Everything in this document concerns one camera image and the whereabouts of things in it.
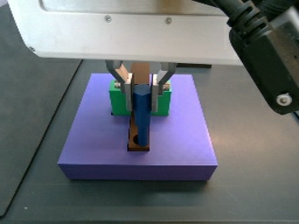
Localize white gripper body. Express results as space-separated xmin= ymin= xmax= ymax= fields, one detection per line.
xmin=6 ymin=0 xmax=240 ymax=65

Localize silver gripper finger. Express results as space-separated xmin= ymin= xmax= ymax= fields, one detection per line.
xmin=150 ymin=62 xmax=176 ymax=112
xmin=105 ymin=59 xmax=133 ymax=111

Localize blue peg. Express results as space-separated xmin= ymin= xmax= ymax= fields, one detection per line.
xmin=133 ymin=84 xmax=150 ymax=146

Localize brown L-shaped board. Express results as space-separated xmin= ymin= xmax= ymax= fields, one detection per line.
xmin=126 ymin=62 xmax=149 ymax=151

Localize green block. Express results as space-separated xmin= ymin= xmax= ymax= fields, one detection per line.
xmin=108 ymin=80 xmax=172 ymax=116

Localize purple base block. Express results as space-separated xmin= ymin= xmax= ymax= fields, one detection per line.
xmin=58 ymin=73 xmax=217 ymax=180

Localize black corrugated cable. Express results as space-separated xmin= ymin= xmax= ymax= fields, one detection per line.
xmin=190 ymin=0 xmax=299 ymax=30

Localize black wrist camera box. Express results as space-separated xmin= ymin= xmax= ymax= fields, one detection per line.
xmin=228 ymin=6 xmax=299 ymax=115

